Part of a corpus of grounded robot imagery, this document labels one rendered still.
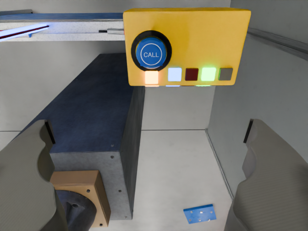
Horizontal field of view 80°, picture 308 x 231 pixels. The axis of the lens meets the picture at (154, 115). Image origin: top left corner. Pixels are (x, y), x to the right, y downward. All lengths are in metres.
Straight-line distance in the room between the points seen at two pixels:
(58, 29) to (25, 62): 1.15
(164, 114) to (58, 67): 0.88
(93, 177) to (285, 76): 0.69
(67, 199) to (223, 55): 0.44
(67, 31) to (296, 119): 0.71
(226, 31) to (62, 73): 1.39
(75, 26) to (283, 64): 0.67
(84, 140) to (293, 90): 0.66
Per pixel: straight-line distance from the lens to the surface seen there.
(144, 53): 0.26
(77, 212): 0.52
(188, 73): 0.27
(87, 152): 0.48
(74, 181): 0.51
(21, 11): 1.44
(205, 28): 0.27
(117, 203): 0.62
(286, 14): 0.85
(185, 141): 1.76
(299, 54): 0.75
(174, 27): 0.26
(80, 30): 0.51
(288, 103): 0.77
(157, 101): 1.50
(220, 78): 0.29
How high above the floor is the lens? 1.33
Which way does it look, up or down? 58 degrees down
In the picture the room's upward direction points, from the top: 180 degrees counter-clockwise
